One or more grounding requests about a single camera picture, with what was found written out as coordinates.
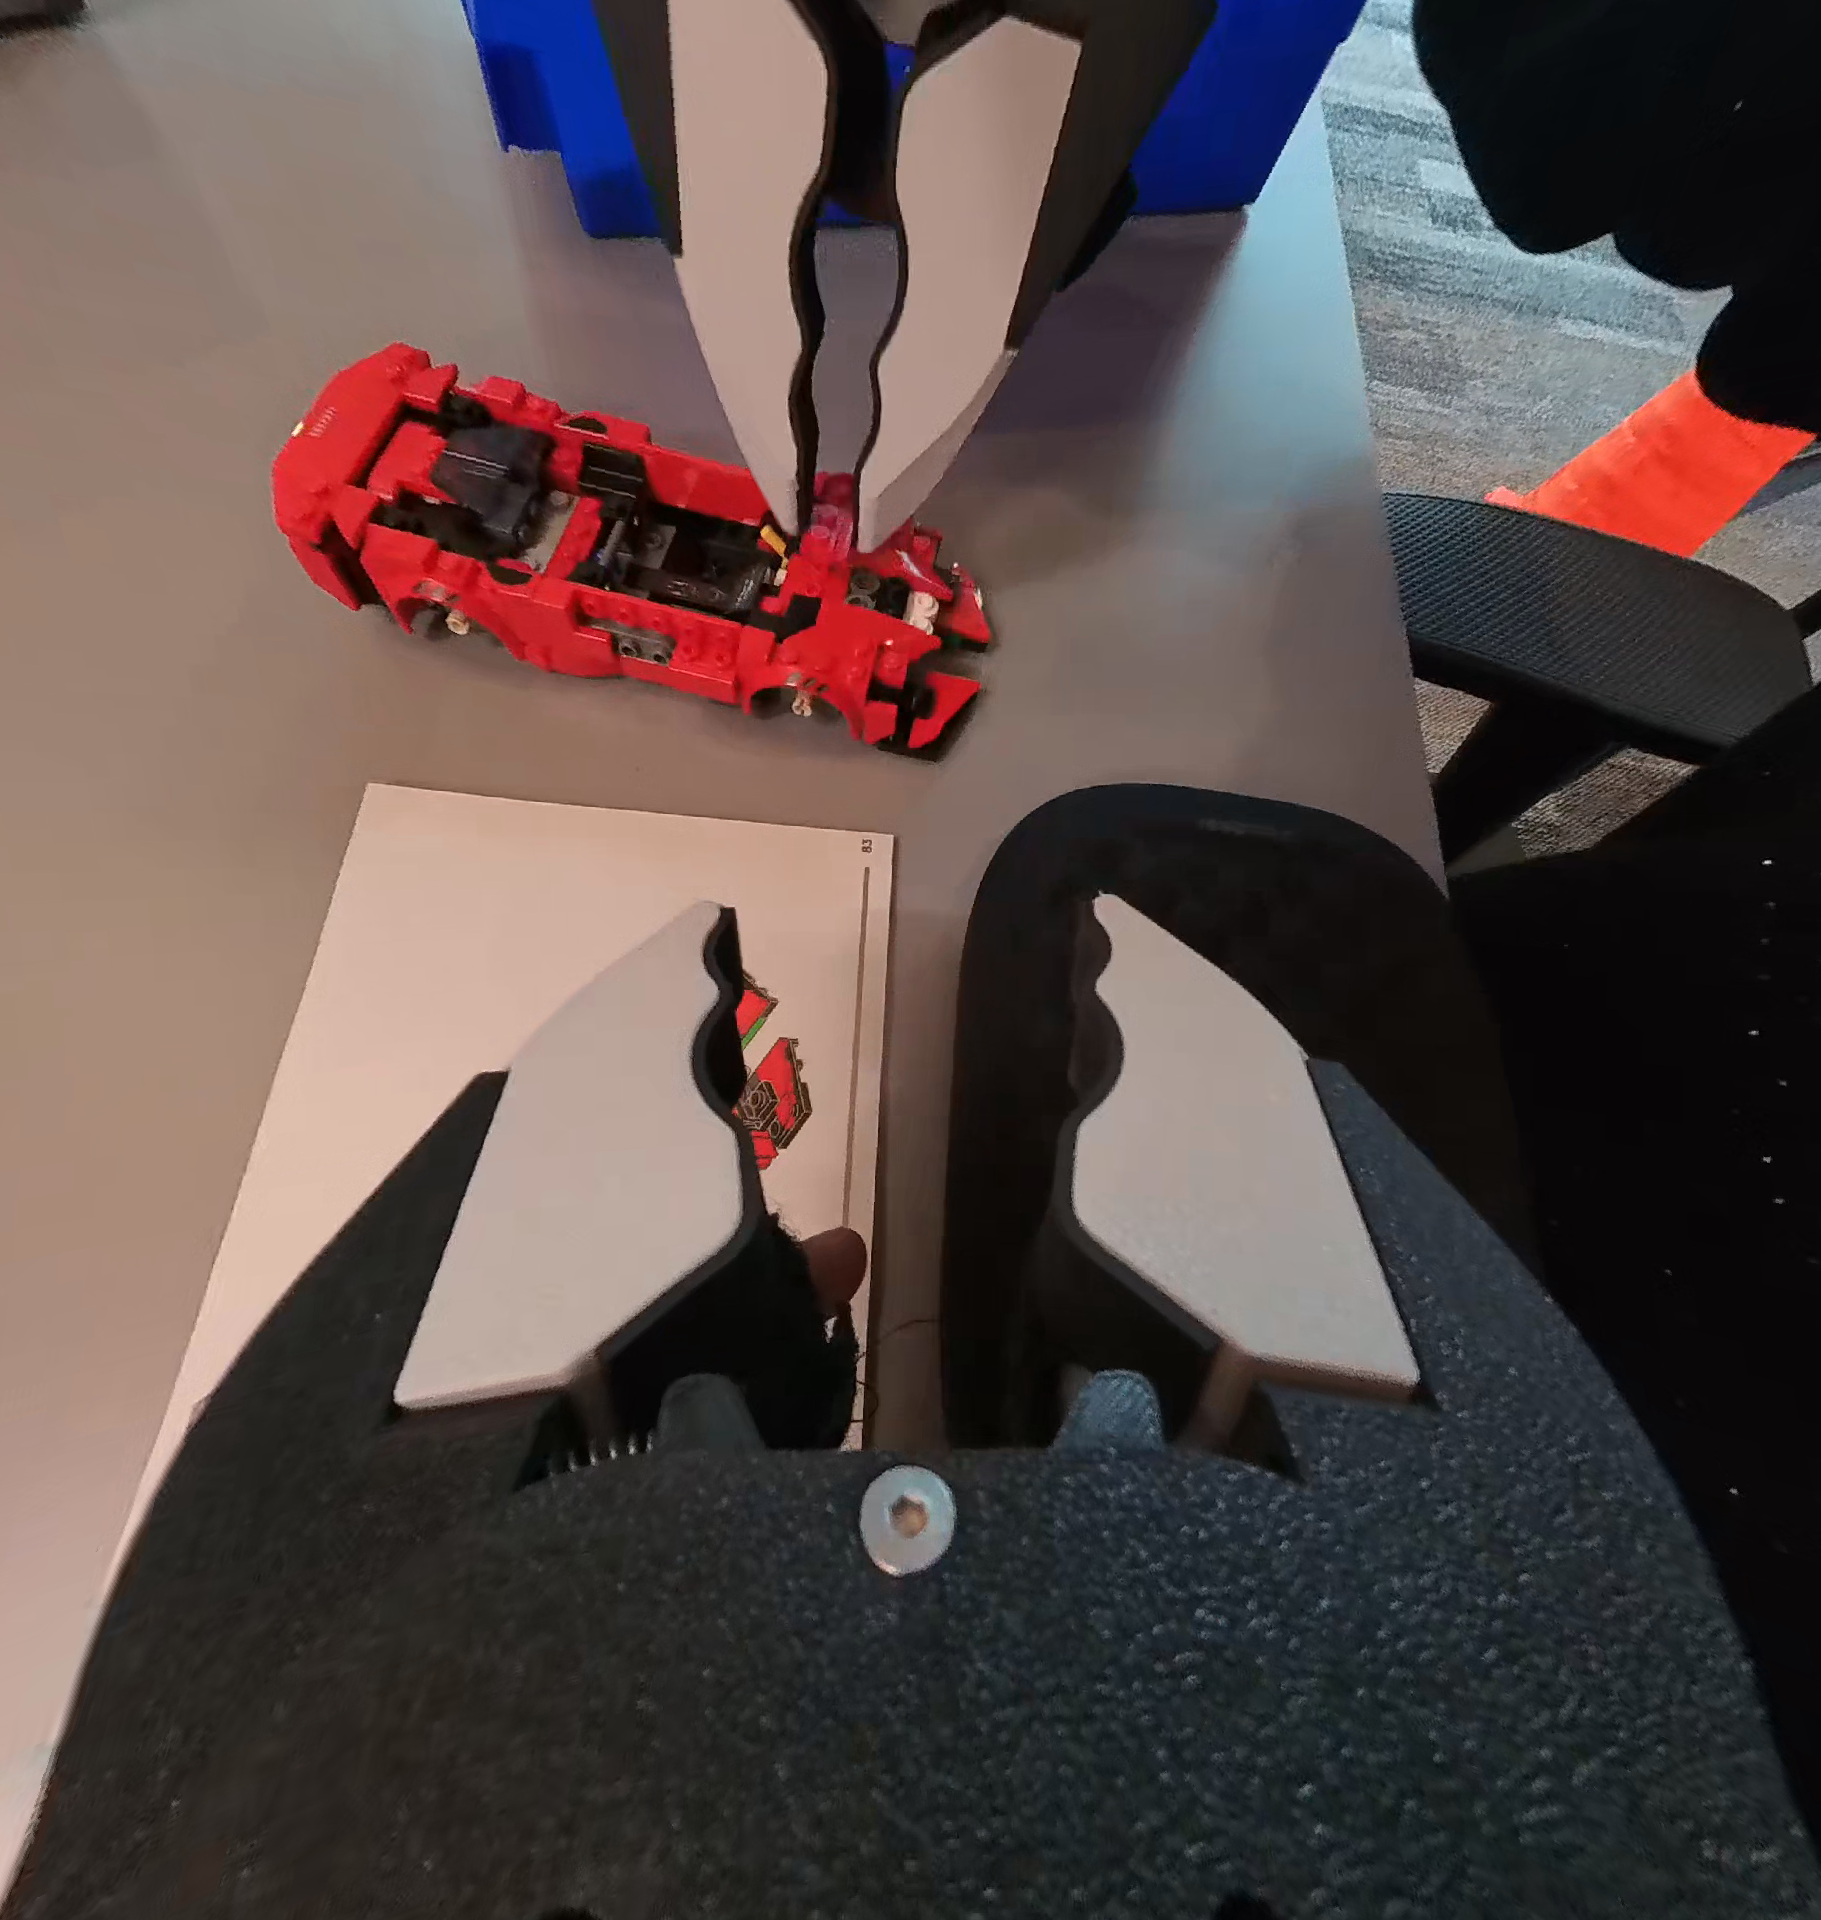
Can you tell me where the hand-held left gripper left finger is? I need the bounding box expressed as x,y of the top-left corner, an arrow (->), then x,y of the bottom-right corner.
394,899 -> 773,1442

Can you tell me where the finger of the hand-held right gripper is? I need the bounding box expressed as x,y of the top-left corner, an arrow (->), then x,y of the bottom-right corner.
663,0 -> 853,525
855,16 -> 1086,549

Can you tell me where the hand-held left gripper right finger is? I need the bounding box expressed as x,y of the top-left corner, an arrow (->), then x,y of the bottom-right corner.
1049,893 -> 1422,1433

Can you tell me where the lego instruction booklet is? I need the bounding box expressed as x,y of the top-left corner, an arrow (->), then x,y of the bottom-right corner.
145,782 -> 898,1455

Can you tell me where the red lego car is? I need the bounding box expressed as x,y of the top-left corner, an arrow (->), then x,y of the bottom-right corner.
269,343 -> 995,762

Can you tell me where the person's right forearm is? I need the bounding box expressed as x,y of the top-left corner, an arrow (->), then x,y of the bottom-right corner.
1410,0 -> 1821,440

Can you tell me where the person's left hand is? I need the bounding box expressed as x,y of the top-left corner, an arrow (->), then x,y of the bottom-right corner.
752,1216 -> 872,1451

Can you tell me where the blue plastic storage bin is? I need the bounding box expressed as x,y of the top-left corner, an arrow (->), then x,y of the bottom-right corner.
460,0 -> 1368,245

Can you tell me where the black office chair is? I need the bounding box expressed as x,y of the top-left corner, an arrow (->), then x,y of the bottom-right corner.
1382,486 -> 1821,871
1441,660 -> 1821,1920

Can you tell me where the red orange floor object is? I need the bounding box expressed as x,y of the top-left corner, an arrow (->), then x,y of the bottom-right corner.
1483,372 -> 1821,559

